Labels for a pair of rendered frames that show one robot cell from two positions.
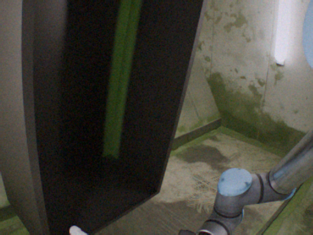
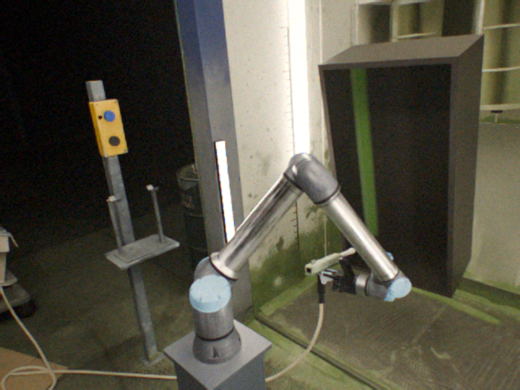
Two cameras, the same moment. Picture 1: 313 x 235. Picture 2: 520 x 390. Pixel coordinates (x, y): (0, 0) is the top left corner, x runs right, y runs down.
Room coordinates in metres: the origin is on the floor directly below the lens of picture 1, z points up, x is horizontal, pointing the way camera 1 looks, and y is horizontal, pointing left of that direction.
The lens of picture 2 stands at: (0.11, -1.73, 1.70)
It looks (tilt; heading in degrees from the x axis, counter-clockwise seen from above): 19 degrees down; 90
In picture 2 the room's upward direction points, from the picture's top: 5 degrees counter-clockwise
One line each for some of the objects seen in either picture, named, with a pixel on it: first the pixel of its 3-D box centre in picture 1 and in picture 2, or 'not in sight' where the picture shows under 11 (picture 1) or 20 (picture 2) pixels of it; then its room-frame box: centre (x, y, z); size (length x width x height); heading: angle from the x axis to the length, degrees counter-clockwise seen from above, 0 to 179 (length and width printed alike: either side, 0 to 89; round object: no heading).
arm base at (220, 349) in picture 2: not in sight; (215, 335); (-0.12, -0.46, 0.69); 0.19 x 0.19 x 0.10
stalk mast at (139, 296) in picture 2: not in sight; (127, 236); (-0.65, 0.25, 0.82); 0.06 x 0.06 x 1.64; 43
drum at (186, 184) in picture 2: not in sight; (218, 219); (-0.27, 1.31, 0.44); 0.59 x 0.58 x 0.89; 114
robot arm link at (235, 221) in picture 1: (224, 220); (381, 288); (0.60, -0.22, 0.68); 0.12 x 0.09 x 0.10; 143
